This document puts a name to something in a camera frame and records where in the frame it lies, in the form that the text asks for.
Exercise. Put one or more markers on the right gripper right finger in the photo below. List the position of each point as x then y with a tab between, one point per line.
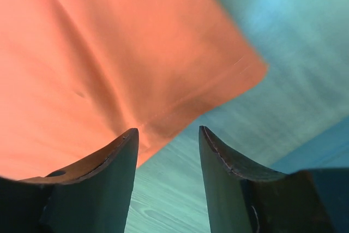
245	196

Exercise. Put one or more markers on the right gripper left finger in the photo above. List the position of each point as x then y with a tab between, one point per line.
90	195

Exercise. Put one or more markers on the orange t shirt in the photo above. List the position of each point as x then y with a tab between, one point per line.
76	74

